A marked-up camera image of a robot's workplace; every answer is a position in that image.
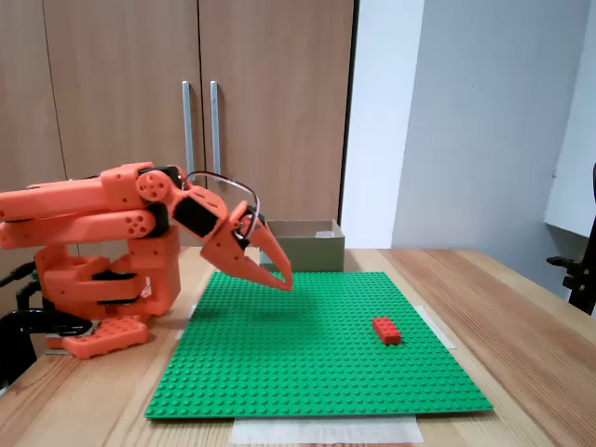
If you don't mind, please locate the white furniture panel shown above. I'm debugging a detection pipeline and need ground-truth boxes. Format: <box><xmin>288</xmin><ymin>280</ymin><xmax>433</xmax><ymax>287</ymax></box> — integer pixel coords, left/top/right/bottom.
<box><xmin>543</xmin><ymin>0</ymin><xmax>596</xmax><ymax>240</ymax></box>

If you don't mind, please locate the open cardboard box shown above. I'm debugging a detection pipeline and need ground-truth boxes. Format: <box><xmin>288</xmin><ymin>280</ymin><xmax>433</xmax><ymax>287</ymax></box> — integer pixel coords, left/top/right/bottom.
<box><xmin>258</xmin><ymin>218</ymin><xmax>346</xmax><ymax>274</ymax></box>

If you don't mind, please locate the black power cable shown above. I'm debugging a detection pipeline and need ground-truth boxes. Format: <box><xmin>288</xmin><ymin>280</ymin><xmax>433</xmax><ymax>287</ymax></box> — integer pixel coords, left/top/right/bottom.
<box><xmin>0</xmin><ymin>262</ymin><xmax>39</xmax><ymax>288</ymax></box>

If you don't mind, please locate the red lego block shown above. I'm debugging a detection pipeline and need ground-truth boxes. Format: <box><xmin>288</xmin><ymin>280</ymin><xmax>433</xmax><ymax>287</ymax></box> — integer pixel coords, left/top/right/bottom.
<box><xmin>371</xmin><ymin>316</ymin><xmax>404</xmax><ymax>347</ymax></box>

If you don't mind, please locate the black table clamp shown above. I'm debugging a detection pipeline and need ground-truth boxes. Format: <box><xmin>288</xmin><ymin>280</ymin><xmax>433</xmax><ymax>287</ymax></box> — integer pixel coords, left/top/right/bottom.
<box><xmin>0</xmin><ymin>278</ymin><xmax>95</xmax><ymax>390</ymax></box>

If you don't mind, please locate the black camera stand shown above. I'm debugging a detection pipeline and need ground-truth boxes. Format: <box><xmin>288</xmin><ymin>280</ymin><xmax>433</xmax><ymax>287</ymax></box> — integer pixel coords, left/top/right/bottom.
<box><xmin>546</xmin><ymin>161</ymin><xmax>596</xmax><ymax>318</ymax></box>

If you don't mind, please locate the silver cabinet door handle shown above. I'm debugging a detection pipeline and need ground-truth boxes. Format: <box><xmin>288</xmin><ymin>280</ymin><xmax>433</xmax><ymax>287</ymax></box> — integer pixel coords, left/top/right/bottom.
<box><xmin>209</xmin><ymin>80</ymin><xmax>224</xmax><ymax>176</ymax></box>
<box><xmin>181</xmin><ymin>80</ymin><xmax>197</xmax><ymax>175</ymax></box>

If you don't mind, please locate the wooden cabinet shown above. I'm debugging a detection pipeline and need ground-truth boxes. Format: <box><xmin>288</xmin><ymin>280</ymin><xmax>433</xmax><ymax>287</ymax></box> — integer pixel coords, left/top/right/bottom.
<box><xmin>0</xmin><ymin>0</ymin><xmax>360</xmax><ymax>280</ymax></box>

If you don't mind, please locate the green lego baseplate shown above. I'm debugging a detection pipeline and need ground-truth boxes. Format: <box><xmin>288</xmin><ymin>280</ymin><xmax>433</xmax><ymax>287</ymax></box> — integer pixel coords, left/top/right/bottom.
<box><xmin>143</xmin><ymin>271</ymin><xmax>494</xmax><ymax>421</ymax></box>

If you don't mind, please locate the wide masking tape strip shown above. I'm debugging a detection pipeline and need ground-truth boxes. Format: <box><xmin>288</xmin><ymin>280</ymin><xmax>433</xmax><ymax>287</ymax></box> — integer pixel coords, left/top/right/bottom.
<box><xmin>230</xmin><ymin>414</ymin><xmax>426</xmax><ymax>446</ymax></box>

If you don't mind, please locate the small masking tape strip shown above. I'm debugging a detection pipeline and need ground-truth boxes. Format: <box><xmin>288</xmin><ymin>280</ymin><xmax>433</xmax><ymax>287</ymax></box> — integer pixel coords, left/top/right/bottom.
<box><xmin>175</xmin><ymin>305</ymin><xmax>199</xmax><ymax>342</ymax></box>

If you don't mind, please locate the black servo cable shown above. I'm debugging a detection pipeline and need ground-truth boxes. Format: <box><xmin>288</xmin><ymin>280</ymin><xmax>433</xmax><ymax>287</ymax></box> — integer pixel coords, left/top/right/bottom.
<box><xmin>180</xmin><ymin>170</ymin><xmax>260</xmax><ymax>242</ymax></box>

